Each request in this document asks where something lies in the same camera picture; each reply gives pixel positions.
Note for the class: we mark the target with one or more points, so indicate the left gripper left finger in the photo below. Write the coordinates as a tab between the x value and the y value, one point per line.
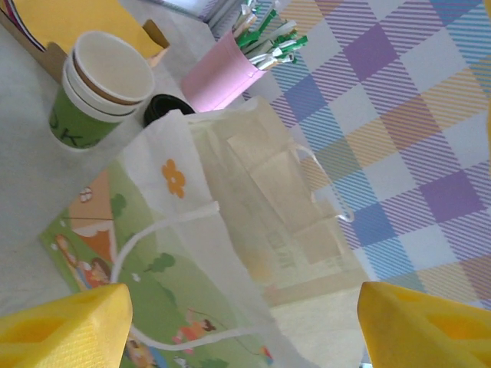
57	329

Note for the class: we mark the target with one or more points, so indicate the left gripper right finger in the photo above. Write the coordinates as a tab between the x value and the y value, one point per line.
422	329

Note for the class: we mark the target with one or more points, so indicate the white printed paper bag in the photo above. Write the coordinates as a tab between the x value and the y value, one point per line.
172	249

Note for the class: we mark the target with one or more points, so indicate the stacked green paper cups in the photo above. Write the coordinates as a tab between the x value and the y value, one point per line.
76	126

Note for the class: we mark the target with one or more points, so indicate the stacked black cup lids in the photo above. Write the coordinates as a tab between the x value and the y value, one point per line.
161	105

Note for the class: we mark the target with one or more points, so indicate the yellow napkins in box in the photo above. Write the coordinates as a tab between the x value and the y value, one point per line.
53	61

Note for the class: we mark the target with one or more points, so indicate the pink straw holder cup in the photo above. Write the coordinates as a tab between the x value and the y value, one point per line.
215	76

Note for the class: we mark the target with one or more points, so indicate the yellow paper napkin stack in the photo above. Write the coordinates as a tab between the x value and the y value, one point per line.
76	19

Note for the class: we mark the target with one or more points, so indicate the green white wrapped straw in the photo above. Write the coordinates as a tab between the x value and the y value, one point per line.
245	19
264	23
295	42
284	32

